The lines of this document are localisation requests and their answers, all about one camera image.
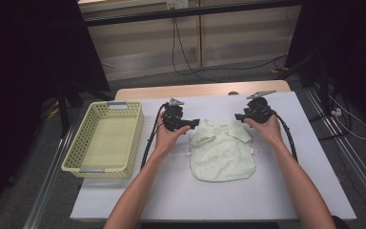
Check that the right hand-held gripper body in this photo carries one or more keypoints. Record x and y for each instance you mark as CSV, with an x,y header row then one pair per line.
x,y
257,109

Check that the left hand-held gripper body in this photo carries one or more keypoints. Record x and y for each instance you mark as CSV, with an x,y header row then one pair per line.
x,y
173,116

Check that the pale green baby shirt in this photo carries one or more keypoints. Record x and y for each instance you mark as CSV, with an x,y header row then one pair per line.
x,y
222,156

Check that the cream perforated plastic basket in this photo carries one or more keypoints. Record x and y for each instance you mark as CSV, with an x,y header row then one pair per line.
x,y
108,140

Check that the person's left hand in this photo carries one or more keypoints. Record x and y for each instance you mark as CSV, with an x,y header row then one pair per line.
x,y
165,140

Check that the person's right hand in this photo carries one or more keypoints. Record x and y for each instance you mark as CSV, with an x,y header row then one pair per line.
x,y
270,132

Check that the dark round table grommet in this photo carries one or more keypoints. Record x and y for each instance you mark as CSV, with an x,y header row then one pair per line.
x,y
233,93

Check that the yellow tool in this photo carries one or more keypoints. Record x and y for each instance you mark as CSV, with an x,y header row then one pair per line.
x,y
280,69

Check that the black stand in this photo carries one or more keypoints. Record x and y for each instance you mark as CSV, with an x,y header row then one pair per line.
x,y
324,95
64,111

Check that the white plug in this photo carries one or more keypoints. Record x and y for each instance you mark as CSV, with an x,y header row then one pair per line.
x,y
336,111

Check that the black horizontal bar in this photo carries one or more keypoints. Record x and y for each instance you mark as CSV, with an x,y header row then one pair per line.
x,y
139,17

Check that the white power strip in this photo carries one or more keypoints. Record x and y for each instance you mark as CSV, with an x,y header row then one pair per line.
x,y
177,4

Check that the black curtain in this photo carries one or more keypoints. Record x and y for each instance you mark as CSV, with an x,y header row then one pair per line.
x,y
28,63
355,47

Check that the aluminium floor rail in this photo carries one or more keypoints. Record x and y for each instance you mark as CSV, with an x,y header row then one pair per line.
x,y
355,162
49,178

